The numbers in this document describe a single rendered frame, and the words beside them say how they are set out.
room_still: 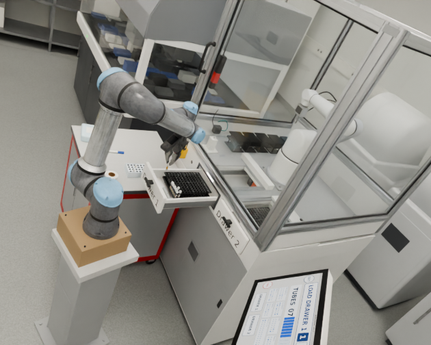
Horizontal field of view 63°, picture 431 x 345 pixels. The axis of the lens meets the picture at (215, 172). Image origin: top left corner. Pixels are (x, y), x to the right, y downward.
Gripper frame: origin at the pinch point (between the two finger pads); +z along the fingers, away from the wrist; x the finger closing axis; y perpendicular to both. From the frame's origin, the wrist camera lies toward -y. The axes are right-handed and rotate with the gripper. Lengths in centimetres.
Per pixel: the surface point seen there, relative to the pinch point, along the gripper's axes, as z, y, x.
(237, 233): 8, -4, -50
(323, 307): -22, -47, -92
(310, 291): -18, -39, -88
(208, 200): 10.6, 6.8, -26.8
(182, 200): 9.6, -7.0, -18.1
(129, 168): 18.7, 0.0, 21.7
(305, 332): -18, -57, -91
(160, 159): 22.0, 29.0, 20.2
